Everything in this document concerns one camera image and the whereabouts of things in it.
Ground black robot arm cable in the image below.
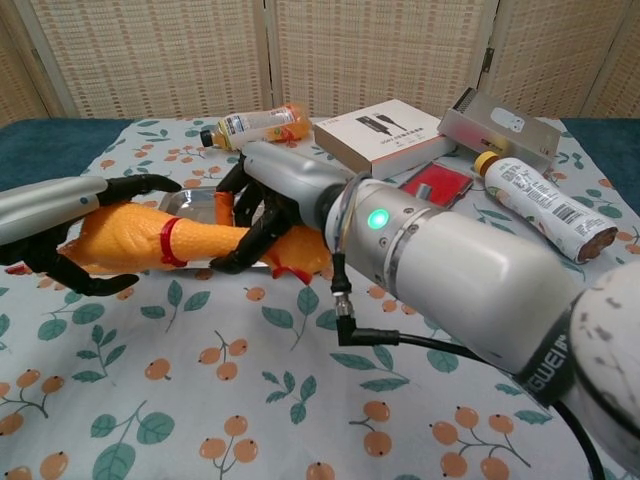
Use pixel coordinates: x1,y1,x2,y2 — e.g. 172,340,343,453
329,252,609,480

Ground woven folding screen panel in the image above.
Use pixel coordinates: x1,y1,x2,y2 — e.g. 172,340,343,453
482,0,640,121
19,0,276,121
264,0,499,121
582,29,640,121
0,0,66,126

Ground floral print tablecloth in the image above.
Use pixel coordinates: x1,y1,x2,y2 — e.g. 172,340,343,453
0,117,640,480

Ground red ink pad case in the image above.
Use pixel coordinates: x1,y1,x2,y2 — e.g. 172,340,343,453
398,160,475,209

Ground yellow rubber chicken toy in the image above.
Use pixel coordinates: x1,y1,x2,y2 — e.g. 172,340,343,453
4,203,334,287

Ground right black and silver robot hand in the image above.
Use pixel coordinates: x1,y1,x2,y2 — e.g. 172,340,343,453
209,141,354,275

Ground silver metal tray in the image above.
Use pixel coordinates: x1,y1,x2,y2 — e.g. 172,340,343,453
157,187,274,280

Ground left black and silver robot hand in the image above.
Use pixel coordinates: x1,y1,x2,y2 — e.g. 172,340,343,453
0,174,184,297

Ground dark blue table cover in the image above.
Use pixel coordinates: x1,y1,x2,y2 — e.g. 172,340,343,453
0,116,640,196

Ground white cable product box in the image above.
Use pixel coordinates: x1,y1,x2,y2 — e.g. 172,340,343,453
313,99,454,180

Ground white bottle with yellow cap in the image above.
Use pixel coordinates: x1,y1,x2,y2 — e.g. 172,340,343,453
473,151,620,265

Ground grey charger box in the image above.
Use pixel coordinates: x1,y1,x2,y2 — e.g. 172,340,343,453
437,87,564,174

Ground orange juice plastic bottle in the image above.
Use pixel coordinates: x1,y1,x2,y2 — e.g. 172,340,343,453
199,103,312,151

